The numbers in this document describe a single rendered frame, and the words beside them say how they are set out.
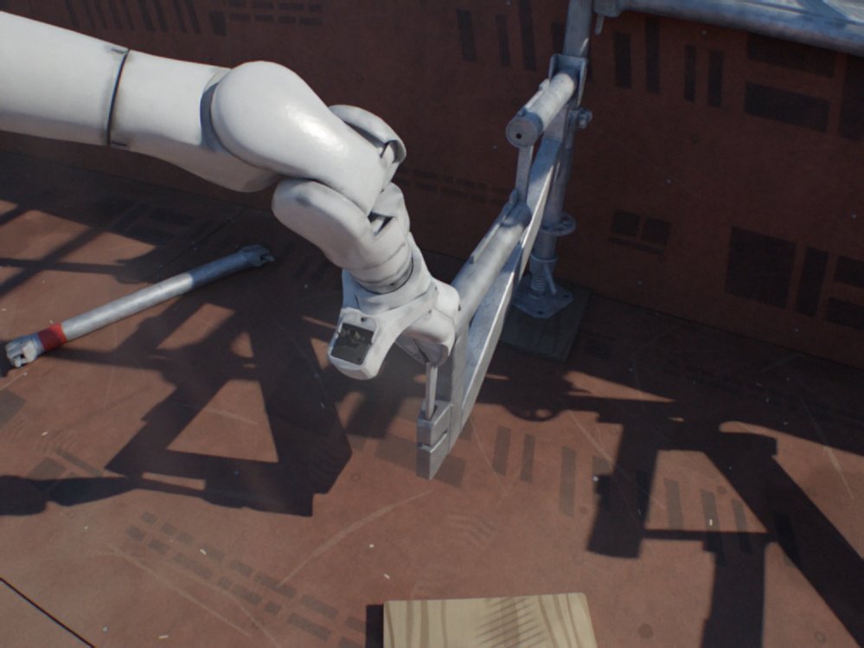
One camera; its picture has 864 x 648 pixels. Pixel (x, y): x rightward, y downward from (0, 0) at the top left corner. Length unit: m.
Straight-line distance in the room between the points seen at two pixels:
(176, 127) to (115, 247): 1.50
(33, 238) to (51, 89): 1.71
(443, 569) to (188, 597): 0.40
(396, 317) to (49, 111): 0.30
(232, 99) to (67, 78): 0.09
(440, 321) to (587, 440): 0.66
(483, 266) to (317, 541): 0.52
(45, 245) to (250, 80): 1.67
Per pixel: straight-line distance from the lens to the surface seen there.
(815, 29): 1.20
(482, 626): 0.91
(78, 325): 1.51
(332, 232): 0.39
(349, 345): 0.51
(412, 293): 0.51
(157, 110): 0.38
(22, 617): 1.10
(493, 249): 0.86
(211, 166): 0.40
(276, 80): 0.38
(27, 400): 1.43
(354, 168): 0.39
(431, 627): 0.91
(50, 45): 0.39
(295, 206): 0.38
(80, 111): 0.38
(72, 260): 1.87
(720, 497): 1.18
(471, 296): 0.77
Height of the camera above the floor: 0.85
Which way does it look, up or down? 38 degrees down
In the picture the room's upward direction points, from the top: 3 degrees clockwise
